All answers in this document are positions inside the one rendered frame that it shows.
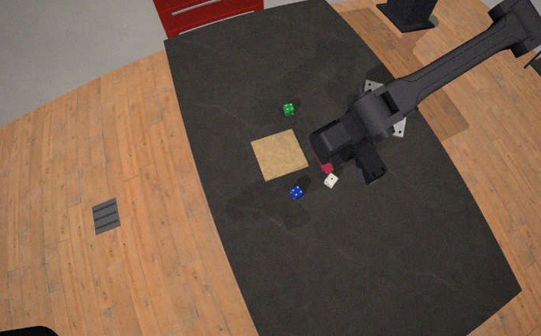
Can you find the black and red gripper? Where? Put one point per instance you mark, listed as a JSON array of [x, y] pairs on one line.
[[336, 159]]

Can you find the tan flat mat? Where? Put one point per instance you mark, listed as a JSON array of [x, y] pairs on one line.
[[279, 154]]

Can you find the blue dice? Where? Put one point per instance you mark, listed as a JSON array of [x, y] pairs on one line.
[[296, 192]]

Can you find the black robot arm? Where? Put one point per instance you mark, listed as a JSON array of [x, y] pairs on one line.
[[516, 26]]

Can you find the green dice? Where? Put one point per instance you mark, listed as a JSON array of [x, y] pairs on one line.
[[288, 109]]

